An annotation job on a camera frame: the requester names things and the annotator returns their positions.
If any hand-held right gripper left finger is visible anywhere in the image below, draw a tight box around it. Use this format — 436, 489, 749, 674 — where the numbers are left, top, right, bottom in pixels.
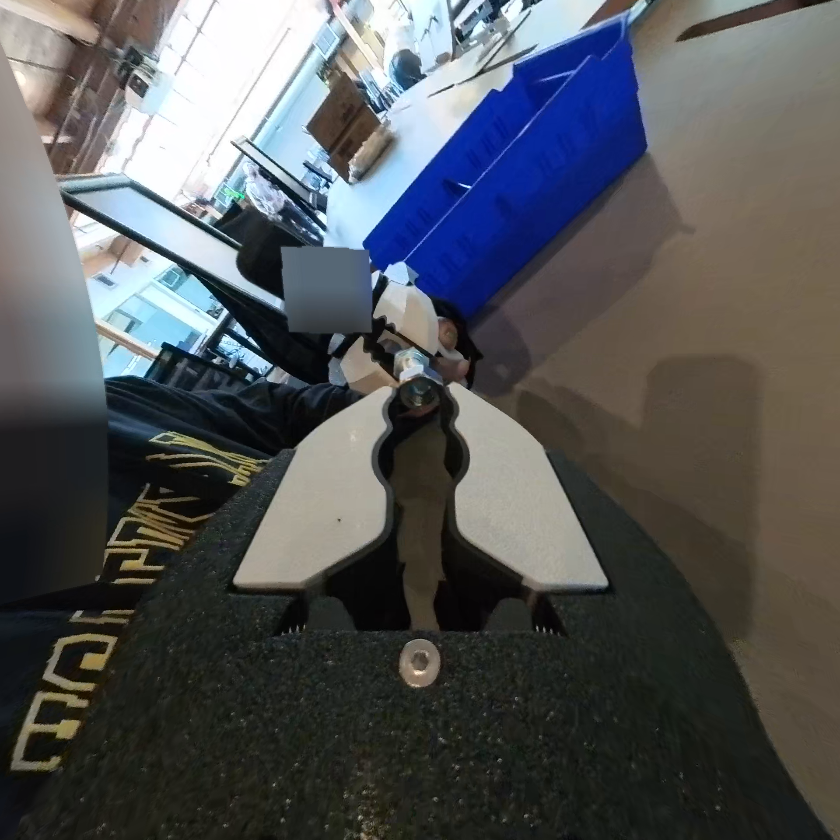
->
233, 385, 404, 631

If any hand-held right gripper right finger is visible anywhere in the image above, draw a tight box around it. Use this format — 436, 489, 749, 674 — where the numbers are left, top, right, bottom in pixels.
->
437, 384, 610, 631

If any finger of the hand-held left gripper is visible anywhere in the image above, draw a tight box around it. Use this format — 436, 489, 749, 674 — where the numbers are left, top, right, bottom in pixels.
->
327, 333, 399, 389
375, 281, 441, 357

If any silver hex bolt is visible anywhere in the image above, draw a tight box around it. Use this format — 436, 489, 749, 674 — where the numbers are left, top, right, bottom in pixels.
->
395, 367, 441, 419

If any blue plastic bin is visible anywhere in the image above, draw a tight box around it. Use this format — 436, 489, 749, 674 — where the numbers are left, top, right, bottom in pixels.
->
363, 13, 649, 317

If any person's left hand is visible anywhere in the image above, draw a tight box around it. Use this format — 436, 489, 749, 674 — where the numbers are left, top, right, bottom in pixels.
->
435, 317, 475, 392

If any brown cardboard box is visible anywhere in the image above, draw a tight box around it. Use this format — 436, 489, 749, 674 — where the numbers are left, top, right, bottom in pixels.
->
328, 108, 387, 182
306, 73, 371, 142

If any clear plastic bag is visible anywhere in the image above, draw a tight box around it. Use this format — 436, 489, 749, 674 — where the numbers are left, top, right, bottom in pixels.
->
241, 163, 284, 216

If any person's navy sweatshirt torso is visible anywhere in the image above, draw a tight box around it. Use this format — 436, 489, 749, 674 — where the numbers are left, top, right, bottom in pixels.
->
0, 377, 365, 782

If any black wire basket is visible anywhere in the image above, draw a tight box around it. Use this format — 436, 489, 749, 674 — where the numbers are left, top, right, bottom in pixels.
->
143, 341, 263, 385

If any grey table with black frame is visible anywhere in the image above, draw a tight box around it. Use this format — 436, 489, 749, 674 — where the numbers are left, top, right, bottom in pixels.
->
59, 172, 286, 309

